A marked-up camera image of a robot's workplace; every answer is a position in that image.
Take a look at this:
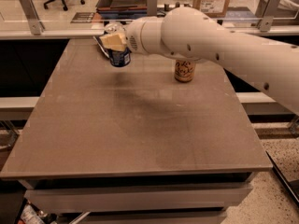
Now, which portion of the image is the dark tray with items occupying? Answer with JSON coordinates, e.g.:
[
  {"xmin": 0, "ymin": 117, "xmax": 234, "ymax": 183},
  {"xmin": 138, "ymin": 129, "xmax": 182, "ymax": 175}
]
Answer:
[{"xmin": 96, "ymin": 0, "xmax": 147, "ymax": 20}]

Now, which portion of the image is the grey table drawer unit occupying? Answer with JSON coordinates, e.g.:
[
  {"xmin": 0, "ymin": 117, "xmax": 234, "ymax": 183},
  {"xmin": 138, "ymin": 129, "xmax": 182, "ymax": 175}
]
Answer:
[{"xmin": 25, "ymin": 174, "xmax": 252, "ymax": 224}]

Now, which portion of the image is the blue pepsi can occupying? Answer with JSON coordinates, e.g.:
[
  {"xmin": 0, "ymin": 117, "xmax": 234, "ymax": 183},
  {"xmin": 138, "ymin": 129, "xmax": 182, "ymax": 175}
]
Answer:
[{"xmin": 103, "ymin": 21, "xmax": 132, "ymax": 68}]

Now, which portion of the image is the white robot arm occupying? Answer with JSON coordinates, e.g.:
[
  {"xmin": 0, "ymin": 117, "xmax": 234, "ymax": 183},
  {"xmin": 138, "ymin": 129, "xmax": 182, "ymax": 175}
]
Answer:
[{"xmin": 100, "ymin": 7, "xmax": 299, "ymax": 115}]

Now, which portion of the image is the right metal railing post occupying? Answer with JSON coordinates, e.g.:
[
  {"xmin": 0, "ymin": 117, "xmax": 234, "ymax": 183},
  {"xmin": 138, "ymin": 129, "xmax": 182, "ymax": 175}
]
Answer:
[{"xmin": 257, "ymin": 0, "xmax": 280, "ymax": 32}]

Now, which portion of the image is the blue chip bag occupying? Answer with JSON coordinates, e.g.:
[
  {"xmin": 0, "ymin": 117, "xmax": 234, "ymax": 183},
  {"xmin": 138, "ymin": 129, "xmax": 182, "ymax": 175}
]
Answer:
[{"xmin": 93, "ymin": 36, "xmax": 109, "ymax": 59}]

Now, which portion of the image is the left metal railing post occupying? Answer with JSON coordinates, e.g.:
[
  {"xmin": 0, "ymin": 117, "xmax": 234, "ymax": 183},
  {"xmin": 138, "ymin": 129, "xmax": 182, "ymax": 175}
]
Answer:
[{"xmin": 19, "ymin": 0, "xmax": 44, "ymax": 35}]

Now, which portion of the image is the orange LaCroix can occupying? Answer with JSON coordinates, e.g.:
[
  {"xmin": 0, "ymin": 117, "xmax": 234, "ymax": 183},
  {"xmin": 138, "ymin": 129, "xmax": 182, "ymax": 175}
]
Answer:
[{"xmin": 174, "ymin": 60, "xmax": 195, "ymax": 82}]

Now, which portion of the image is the metal railing post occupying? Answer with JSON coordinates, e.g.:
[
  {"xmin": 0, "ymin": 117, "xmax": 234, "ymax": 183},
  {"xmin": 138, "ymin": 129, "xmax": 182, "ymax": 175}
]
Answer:
[
  {"xmin": 19, "ymin": 0, "xmax": 44, "ymax": 35},
  {"xmin": 257, "ymin": 0, "xmax": 280, "ymax": 32},
  {"xmin": 147, "ymin": 0, "xmax": 158, "ymax": 16}
]

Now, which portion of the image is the middle metal railing post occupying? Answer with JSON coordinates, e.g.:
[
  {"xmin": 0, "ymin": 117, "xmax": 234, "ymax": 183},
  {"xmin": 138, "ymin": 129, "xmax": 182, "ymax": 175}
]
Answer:
[{"xmin": 147, "ymin": 0, "xmax": 158, "ymax": 16}]

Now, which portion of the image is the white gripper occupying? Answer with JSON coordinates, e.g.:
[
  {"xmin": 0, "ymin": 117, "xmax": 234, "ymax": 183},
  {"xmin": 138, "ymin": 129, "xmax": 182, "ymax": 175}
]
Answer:
[{"xmin": 100, "ymin": 18, "xmax": 148, "ymax": 54}]

